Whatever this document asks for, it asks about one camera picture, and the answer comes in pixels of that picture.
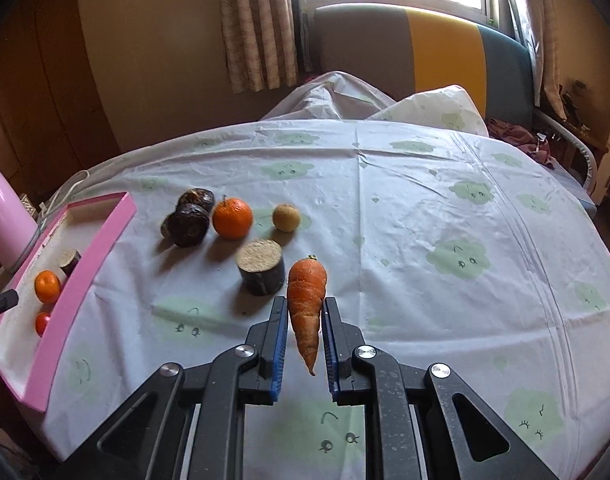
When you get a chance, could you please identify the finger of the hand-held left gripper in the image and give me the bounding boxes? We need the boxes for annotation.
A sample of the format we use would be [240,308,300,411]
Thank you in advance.
[0,290,20,325]

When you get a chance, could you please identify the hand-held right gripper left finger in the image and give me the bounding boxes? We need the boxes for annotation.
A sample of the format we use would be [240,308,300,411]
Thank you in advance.
[60,296,289,480]

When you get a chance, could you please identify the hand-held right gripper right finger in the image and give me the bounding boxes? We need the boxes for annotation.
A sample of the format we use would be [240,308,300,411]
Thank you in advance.
[322,297,556,480]

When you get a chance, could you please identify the orange carrot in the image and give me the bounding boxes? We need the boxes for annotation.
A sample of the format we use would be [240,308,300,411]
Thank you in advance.
[287,255,329,377]

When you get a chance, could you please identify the cut sugarcane piece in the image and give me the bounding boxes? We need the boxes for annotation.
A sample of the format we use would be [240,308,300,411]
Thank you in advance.
[236,239,286,297]
[59,249,82,277]

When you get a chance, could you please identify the pink rimmed tray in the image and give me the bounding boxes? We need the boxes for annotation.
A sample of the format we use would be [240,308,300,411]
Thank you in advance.
[0,191,138,413]

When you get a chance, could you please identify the small yellowish round fruit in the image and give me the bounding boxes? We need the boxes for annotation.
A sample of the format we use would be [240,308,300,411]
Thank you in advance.
[272,203,301,233]

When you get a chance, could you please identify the large orange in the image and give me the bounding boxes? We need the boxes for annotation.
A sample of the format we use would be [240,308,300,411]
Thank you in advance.
[212,195,254,240]

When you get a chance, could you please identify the dark brown water chestnut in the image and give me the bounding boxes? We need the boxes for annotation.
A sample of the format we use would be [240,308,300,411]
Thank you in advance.
[161,203,212,248]
[177,187,216,213]

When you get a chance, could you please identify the small orange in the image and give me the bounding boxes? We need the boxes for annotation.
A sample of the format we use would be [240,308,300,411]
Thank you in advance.
[34,270,62,305]

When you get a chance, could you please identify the pink appliance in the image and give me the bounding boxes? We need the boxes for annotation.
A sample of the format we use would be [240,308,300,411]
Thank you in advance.
[0,160,38,268]

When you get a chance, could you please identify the cloud printed bed sheet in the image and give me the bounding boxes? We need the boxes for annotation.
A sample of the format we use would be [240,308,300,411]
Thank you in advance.
[37,115,610,480]

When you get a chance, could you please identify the wooden wardrobe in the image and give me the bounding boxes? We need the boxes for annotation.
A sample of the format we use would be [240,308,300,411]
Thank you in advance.
[0,0,120,201]

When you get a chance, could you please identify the white crumpled quilt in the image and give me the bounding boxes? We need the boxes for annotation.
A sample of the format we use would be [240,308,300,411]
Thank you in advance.
[259,71,398,122]

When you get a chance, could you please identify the cloud printed pillow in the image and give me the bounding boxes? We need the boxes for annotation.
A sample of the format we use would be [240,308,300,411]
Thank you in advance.
[367,85,490,137]

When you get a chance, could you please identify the dark red clothing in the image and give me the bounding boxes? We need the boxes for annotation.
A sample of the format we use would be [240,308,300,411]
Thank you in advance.
[488,117,556,168]

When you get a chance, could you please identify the beige patterned curtain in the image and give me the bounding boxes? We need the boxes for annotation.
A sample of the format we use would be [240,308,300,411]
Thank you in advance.
[216,0,300,93]
[500,0,561,106]

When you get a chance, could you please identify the grey yellow teal headboard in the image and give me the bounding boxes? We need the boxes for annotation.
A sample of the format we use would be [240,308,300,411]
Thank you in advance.
[312,4,536,111]

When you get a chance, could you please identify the white cable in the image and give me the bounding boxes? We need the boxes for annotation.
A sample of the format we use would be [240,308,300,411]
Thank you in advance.
[37,170,93,212]

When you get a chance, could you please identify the grey bed rail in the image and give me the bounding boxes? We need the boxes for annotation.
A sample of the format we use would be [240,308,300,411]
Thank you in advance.
[532,110,598,196]

